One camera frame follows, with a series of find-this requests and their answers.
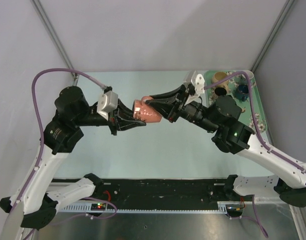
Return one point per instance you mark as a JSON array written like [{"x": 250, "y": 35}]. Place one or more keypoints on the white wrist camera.
[
  {"x": 194, "y": 84},
  {"x": 107, "y": 103}
]

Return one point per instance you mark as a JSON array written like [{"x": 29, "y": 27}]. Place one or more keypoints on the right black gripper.
[{"x": 171, "y": 108}]

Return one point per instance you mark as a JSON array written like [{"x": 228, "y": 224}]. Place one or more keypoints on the left aluminium frame post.
[{"x": 45, "y": 20}]

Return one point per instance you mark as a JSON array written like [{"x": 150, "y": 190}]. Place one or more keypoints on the beige wooden mug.
[{"x": 218, "y": 76}]

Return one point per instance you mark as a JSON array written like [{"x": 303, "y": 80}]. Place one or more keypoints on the green floral tray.
[{"x": 246, "y": 116}]

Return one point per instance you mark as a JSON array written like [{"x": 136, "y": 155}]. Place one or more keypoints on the right aluminium frame post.
[{"x": 277, "y": 27}]

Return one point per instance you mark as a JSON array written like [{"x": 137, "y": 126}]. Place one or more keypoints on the salmon pink mug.
[{"x": 143, "y": 112}]

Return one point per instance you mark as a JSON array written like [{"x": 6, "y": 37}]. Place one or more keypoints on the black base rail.
[{"x": 149, "y": 190}]

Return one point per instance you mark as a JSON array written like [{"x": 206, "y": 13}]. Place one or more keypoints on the aluminium frame post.
[
  {"x": 277, "y": 27},
  {"x": 45, "y": 20}
]

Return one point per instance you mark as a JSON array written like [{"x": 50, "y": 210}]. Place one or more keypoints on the grey mug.
[{"x": 248, "y": 75}]

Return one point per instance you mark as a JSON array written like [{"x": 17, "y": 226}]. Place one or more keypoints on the slotted cable duct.
[{"x": 157, "y": 207}]

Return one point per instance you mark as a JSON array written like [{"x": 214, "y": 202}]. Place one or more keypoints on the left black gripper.
[{"x": 116, "y": 122}]

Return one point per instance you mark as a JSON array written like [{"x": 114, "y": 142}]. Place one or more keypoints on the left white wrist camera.
[{"x": 107, "y": 103}]

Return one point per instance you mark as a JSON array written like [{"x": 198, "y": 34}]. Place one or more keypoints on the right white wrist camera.
[{"x": 194, "y": 84}]

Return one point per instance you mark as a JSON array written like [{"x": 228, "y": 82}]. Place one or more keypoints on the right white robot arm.
[{"x": 288, "y": 180}]

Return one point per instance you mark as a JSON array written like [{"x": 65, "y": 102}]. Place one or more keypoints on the black striped mug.
[{"x": 220, "y": 91}]

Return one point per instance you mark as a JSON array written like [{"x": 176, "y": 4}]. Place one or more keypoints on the blue mug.
[{"x": 241, "y": 92}]

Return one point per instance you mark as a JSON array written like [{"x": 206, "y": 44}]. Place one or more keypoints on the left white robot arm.
[{"x": 39, "y": 206}]

